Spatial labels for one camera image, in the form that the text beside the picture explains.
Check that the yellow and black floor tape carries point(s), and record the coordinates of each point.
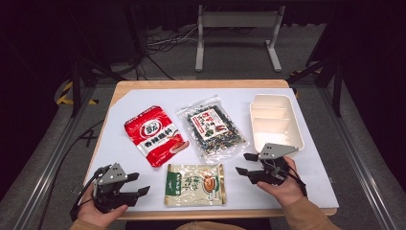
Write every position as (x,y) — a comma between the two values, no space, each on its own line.
(65,92)

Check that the green and beige packet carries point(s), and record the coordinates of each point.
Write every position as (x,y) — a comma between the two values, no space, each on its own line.
(194,185)

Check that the person's right hand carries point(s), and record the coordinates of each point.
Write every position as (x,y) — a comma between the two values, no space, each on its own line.
(287,191)

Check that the person's tan clothing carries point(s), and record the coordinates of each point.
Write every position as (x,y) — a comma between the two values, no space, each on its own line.
(207,226)

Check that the red seasoning packet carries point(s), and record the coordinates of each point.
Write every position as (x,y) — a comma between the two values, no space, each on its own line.
(153,134)

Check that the white divided box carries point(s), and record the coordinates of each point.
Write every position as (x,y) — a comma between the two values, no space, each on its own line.
(274,124)

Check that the clear seaweed bag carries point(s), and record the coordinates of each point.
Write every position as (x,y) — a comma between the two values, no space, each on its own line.
(212,127)

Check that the aluminium rail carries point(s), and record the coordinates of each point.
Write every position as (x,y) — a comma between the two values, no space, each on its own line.
(360,179)
(48,169)

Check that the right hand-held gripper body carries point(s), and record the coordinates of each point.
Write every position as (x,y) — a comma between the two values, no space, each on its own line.
(274,151)

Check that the black metal stand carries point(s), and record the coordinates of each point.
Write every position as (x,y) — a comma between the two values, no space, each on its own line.
(76,86)
(336,86)

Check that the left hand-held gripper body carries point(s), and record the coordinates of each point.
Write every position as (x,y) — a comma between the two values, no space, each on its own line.
(108,179)

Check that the white metal stand frame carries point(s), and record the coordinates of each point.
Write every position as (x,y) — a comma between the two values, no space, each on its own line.
(237,19)

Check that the person's left hand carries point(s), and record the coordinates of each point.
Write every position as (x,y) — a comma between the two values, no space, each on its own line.
(95,217)

